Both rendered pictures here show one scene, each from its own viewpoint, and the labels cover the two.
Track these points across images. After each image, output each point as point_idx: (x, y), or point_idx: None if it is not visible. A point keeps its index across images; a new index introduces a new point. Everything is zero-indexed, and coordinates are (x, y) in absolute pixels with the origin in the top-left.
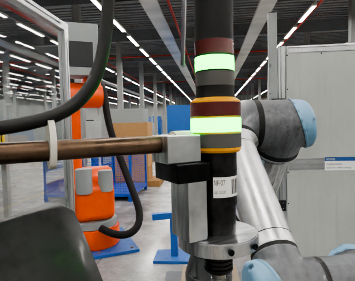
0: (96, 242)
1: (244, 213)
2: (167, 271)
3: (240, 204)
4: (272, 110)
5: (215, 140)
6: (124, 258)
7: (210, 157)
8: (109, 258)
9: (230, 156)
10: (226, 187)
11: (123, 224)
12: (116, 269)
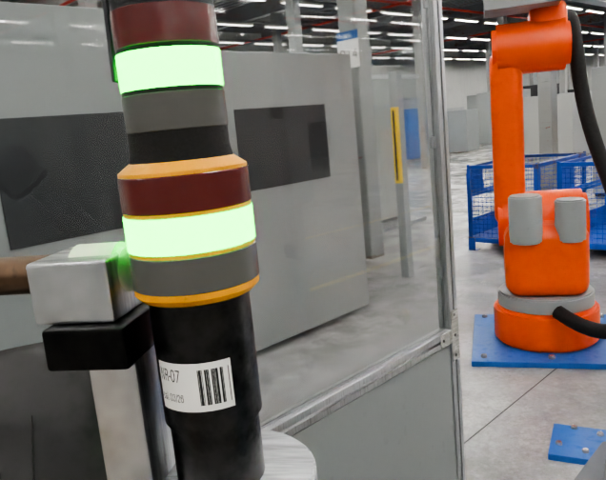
0: (548, 337)
1: None
2: (603, 442)
3: None
4: None
5: (138, 274)
6: (602, 377)
7: (151, 310)
8: (572, 371)
9: (189, 314)
10: (184, 388)
11: None
12: (581, 395)
